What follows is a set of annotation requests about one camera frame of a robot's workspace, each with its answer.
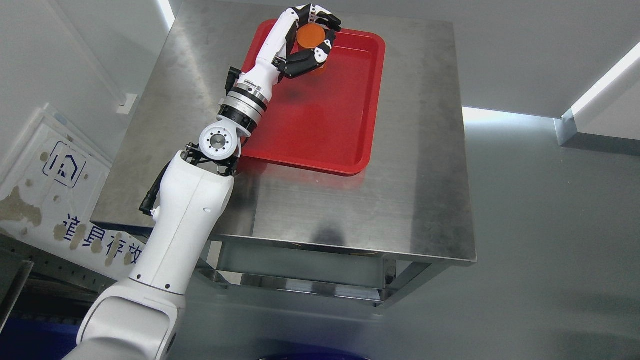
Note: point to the orange capacitor cylinder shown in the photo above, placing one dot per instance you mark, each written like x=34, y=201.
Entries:
x=309, y=37

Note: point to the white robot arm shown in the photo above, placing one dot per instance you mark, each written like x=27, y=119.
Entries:
x=138, y=318

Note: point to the stainless steel desk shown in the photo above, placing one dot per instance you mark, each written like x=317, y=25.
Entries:
x=355, y=182

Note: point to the red plastic tray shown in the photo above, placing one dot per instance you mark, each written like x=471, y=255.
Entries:
x=325, y=121

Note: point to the white labelled sign board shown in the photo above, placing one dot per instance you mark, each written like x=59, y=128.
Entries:
x=50, y=184

